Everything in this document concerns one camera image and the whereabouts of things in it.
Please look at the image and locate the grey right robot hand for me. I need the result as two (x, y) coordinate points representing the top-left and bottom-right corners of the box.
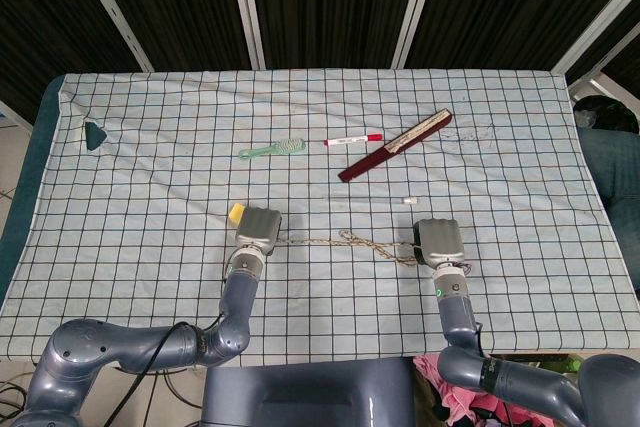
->
(412, 218), (466, 268)

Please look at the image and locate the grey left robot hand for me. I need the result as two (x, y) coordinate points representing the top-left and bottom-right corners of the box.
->
(233, 207), (285, 258)

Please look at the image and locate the beige braided rope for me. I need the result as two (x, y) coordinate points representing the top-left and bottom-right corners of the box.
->
(272, 229), (420, 268)

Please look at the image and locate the glass tube with white stopper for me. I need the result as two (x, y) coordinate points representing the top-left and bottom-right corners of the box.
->
(327, 195), (419, 207)

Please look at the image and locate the green plastic brush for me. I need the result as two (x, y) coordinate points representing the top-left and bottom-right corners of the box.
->
(237, 137), (307, 162)

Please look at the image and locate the dark red folded fan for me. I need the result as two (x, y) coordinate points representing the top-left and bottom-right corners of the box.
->
(337, 107), (454, 184)

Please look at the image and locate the light blue checked tablecloth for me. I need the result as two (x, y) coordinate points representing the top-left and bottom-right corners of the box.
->
(0, 68), (625, 361)

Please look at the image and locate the red and white marker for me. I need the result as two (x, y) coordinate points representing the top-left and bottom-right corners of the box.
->
(323, 132), (385, 147)

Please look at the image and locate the pink cloth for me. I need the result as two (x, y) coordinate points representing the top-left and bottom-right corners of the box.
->
(413, 352), (546, 427)

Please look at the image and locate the blue-grey robot torso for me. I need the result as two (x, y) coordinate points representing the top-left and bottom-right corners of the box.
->
(202, 357), (419, 427)

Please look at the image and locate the person's leg in jeans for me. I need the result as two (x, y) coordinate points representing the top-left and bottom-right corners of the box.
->
(577, 126), (640, 293)

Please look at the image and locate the black bag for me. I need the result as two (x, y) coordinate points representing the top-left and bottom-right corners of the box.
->
(572, 94), (640, 136)

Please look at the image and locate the teal table padding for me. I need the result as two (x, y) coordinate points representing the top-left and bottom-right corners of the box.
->
(0, 72), (108, 301)

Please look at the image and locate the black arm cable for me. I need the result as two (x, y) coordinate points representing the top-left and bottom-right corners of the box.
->
(119, 314), (226, 391)

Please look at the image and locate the white metal partition post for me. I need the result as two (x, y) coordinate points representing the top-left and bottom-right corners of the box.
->
(230, 0), (267, 70)
(551, 0), (640, 74)
(390, 0), (447, 70)
(67, 0), (154, 73)

